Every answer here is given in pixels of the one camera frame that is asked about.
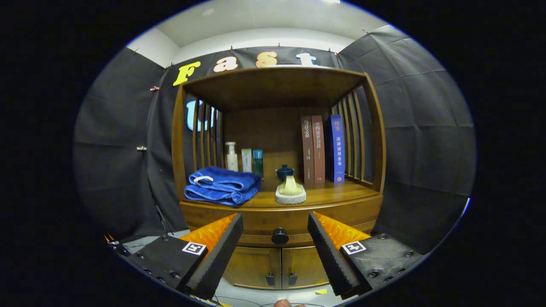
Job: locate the wooden countertop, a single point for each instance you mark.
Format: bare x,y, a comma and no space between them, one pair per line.
332,194

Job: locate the reddish brown book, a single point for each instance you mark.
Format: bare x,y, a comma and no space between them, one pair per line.
318,149

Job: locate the blue book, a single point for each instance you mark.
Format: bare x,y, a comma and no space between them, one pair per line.
338,149

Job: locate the brown wooden cabinet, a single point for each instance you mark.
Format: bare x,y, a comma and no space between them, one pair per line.
273,89

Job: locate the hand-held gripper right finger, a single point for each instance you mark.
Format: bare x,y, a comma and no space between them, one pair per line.
330,256

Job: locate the brown wooden drawer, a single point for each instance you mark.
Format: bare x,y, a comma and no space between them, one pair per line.
277,218

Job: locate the teal capped bottle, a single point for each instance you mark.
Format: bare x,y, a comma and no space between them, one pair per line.
258,160

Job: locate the white pump bottle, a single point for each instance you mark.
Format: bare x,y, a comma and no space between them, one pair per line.
232,160

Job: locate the dark brown book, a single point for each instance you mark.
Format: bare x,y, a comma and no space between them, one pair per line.
307,149

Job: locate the white green tube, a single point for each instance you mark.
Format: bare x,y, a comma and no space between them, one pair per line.
246,161

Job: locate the folded blue towel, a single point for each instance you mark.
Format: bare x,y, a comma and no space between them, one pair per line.
222,187

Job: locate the wooden cabinet door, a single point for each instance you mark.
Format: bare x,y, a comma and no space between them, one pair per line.
303,264
251,266

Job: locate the dark blue lidded cup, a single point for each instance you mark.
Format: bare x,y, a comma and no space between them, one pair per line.
284,173

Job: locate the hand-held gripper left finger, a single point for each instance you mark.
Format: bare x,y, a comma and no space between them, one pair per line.
217,260

